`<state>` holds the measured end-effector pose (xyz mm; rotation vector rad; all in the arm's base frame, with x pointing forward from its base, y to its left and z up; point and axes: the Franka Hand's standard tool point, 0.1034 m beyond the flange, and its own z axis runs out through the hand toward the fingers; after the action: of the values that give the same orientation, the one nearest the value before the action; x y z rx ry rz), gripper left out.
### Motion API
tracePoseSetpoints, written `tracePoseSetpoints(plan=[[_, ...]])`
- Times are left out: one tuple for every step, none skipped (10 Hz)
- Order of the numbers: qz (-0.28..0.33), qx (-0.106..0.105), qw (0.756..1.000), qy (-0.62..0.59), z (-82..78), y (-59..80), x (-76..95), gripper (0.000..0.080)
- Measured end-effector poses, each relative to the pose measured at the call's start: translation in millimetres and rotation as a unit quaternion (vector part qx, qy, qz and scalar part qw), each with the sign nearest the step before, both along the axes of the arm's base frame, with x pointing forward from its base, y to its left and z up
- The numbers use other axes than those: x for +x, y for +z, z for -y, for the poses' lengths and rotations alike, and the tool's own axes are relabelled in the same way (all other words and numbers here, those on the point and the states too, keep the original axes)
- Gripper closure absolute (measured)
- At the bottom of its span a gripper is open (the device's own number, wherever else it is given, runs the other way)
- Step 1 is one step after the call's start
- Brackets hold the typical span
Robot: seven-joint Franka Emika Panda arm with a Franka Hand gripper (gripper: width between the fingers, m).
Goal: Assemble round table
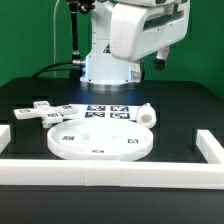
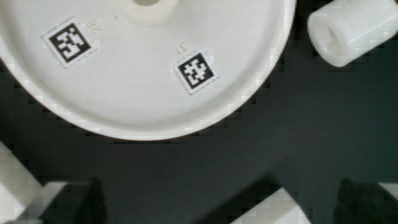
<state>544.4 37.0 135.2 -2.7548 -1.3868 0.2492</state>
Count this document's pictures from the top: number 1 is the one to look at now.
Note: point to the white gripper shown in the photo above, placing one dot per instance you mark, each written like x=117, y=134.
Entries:
x=142, y=28

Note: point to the white round table top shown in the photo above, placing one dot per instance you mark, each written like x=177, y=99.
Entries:
x=100, y=139

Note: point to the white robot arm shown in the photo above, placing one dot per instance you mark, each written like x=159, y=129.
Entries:
x=103, y=71

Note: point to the white sheet with markers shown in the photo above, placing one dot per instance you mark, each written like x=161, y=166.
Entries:
x=125, y=112

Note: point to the white cross-shaped table base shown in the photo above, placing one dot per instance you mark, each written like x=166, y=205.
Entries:
x=49, y=114

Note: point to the white U-shaped fence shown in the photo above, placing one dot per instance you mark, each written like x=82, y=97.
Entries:
x=207, y=175

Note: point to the black camera stand pole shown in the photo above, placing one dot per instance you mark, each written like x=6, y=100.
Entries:
x=84, y=7

